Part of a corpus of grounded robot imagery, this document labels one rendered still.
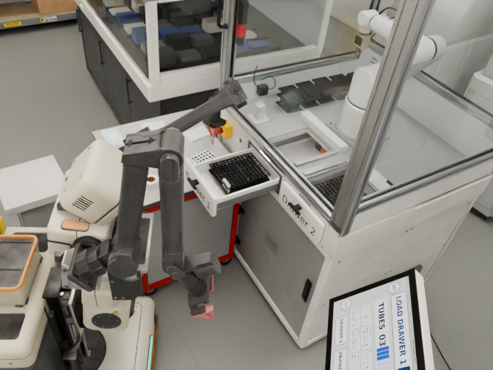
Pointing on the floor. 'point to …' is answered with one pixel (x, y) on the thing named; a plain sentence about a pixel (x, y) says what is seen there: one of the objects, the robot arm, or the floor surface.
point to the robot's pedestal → (31, 190)
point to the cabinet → (270, 246)
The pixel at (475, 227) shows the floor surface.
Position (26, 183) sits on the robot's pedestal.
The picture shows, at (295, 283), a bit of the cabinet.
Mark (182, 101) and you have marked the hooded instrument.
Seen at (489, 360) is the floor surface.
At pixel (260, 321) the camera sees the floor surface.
